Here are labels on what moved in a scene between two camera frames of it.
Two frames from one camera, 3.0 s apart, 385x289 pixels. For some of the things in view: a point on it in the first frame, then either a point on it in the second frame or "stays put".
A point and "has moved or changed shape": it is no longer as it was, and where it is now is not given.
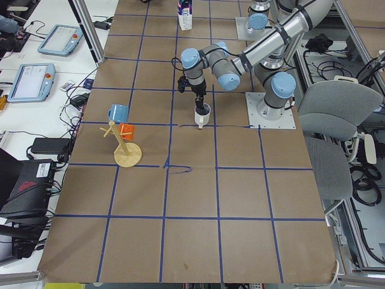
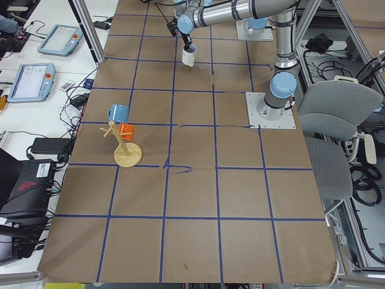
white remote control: x=67 y=86 stays put
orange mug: x=126 y=130 stays put
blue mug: x=118 y=113 stays put
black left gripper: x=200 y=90 -> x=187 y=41
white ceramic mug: x=202 y=116 has moved or changed shape
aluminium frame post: x=88 y=27 stays put
